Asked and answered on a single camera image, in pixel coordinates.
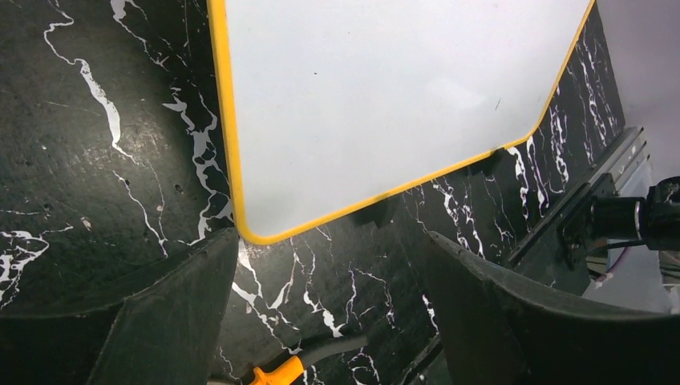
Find black whiteboard clip left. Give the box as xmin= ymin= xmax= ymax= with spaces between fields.
xmin=350 ymin=196 xmax=399 ymax=228

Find orange framed whiteboard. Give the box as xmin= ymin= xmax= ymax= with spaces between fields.
xmin=208 ymin=1 xmax=593 ymax=245

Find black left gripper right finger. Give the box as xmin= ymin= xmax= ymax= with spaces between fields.
xmin=424 ymin=231 xmax=679 ymax=384

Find aluminium frame rail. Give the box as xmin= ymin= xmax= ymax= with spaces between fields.
xmin=598 ymin=127 xmax=653 ymax=197

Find black whiteboard clip right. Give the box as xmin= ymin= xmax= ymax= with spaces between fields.
xmin=467 ymin=148 xmax=508 ymax=177

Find black whiteboard clip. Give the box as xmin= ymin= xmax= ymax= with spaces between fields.
xmin=350 ymin=196 xmax=399 ymax=228
xmin=467 ymin=148 xmax=508 ymax=177

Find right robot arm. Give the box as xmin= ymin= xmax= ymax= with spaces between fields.
xmin=560 ymin=173 xmax=679 ymax=266

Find orange handled pliers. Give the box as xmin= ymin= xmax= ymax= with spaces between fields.
xmin=250 ymin=334 xmax=368 ymax=385

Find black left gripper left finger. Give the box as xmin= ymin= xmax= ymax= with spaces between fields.
xmin=1 ymin=229 xmax=239 ymax=384

